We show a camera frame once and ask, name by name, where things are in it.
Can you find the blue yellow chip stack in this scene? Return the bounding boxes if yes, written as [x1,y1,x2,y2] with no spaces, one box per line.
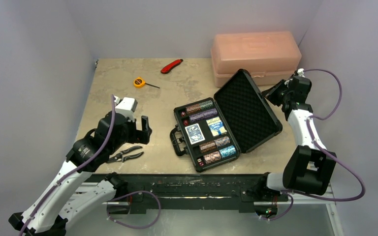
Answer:
[199,100,214,110]

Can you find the purple chip stack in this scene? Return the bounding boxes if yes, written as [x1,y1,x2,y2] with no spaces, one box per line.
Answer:
[189,113,204,123]
[203,108,218,118]

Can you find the black poker set case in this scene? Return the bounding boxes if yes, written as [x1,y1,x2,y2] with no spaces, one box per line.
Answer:
[170,69,283,173]

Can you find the orange chip stack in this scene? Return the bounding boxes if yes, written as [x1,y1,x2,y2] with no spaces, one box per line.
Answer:
[186,104,202,114]

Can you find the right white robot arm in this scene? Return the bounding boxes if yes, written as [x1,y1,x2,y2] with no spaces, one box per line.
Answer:
[256,75,336,200]

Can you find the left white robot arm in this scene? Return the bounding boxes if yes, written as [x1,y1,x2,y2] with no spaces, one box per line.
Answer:
[8,111,152,236]

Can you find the texas holdem card box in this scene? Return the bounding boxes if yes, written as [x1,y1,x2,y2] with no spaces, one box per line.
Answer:
[206,117,227,137]

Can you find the black grey pliers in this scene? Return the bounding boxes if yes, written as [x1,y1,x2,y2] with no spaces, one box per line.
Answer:
[107,146,144,164]

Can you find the pink plastic storage box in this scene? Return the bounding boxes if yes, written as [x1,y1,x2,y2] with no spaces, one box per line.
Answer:
[211,31,302,87]

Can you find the yellow tape measure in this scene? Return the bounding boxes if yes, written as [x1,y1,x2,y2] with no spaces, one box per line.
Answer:
[133,77,160,89]

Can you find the blue card deck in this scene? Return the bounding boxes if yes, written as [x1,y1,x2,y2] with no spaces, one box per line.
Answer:
[185,123,205,145]

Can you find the red utility knife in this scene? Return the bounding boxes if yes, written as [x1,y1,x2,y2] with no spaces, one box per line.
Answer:
[160,59,184,74]

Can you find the brown chip stack upper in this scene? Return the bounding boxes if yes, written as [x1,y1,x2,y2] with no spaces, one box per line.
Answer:
[199,141,217,153]

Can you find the brown chip stack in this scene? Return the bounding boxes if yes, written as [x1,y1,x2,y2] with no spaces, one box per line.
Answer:
[199,141,217,153]
[203,151,221,164]

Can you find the light blue chip stack upper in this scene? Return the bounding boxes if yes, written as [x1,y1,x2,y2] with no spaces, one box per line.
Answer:
[214,136,231,148]

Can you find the light blue chip stack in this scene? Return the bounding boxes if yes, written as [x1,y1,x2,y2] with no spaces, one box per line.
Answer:
[219,145,236,158]
[214,136,231,148]

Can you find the brown chip stack lower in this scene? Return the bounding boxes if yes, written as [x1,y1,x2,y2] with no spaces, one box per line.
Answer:
[203,151,221,164]

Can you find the light blue chip stack lower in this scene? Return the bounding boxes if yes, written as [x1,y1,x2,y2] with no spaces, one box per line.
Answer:
[219,145,236,158]

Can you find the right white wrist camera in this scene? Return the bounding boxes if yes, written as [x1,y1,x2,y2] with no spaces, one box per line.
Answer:
[284,68,305,86]

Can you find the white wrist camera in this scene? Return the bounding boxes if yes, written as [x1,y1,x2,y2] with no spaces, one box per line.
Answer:
[114,96,138,123]
[284,68,305,86]

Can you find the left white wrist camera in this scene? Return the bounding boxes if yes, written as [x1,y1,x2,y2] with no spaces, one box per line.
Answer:
[114,96,138,123]

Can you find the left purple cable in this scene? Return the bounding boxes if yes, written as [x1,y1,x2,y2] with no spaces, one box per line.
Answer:
[18,94,117,236]

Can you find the black table front rail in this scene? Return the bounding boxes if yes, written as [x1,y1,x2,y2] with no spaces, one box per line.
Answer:
[84,174,289,212]

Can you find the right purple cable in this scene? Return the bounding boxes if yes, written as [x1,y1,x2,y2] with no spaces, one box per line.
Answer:
[290,68,366,202]

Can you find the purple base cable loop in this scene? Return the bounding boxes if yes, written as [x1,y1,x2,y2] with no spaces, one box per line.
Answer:
[105,190,162,229]

